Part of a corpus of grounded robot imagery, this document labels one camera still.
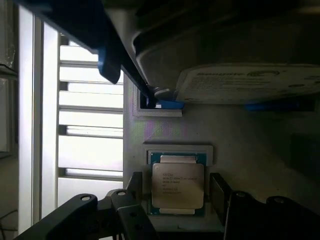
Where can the hard disk with white label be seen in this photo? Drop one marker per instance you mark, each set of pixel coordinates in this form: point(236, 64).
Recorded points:
point(225, 50)

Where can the CPU with silver heat spreader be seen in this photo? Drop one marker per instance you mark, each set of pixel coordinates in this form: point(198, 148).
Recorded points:
point(178, 186)

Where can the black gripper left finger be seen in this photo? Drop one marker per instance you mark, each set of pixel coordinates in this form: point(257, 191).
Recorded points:
point(75, 212)

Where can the dark blue plastic bracket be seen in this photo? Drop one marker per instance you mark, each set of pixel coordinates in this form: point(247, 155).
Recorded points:
point(107, 65)

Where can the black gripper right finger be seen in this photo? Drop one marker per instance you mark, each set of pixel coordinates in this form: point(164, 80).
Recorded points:
point(252, 215)

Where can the blue plastic disk support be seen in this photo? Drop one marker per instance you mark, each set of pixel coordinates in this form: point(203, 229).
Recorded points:
point(271, 107)
point(171, 104)

